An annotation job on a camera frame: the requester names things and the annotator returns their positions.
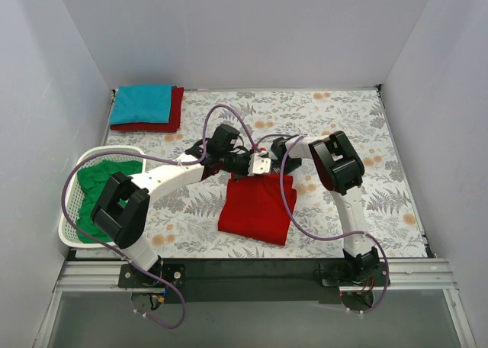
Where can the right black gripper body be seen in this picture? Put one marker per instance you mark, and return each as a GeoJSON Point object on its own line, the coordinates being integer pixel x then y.
{"type": "Point", "coordinates": [277, 164]}

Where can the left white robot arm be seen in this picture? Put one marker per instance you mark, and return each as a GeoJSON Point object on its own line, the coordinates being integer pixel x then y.
{"type": "Point", "coordinates": [122, 208]}

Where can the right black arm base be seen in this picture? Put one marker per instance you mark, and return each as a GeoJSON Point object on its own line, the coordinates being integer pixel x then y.
{"type": "Point", "coordinates": [362, 273]}

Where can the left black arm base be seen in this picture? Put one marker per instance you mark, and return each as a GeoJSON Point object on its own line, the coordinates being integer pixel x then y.
{"type": "Point", "coordinates": [153, 289]}

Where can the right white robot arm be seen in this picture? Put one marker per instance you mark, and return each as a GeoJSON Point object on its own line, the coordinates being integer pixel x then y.
{"type": "Point", "coordinates": [340, 171]}

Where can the floral patterned table mat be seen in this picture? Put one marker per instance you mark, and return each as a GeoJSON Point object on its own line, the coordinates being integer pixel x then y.
{"type": "Point", "coordinates": [184, 223]}

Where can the folded dark red t-shirt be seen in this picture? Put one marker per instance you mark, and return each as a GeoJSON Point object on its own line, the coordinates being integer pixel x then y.
{"type": "Point", "coordinates": [174, 119]}

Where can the folded teal t-shirt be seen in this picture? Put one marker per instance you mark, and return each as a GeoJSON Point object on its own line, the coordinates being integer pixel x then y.
{"type": "Point", "coordinates": [142, 103]}

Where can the green t-shirt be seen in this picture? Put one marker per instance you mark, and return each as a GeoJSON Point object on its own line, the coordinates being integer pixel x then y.
{"type": "Point", "coordinates": [92, 180]}

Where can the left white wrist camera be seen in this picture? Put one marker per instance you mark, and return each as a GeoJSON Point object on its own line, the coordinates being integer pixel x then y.
{"type": "Point", "coordinates": [259, 165]}

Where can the aluminium rail frame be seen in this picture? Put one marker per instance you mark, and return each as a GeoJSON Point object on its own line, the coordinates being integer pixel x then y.
{"type": "Point", "coordinates": [260, 303]}

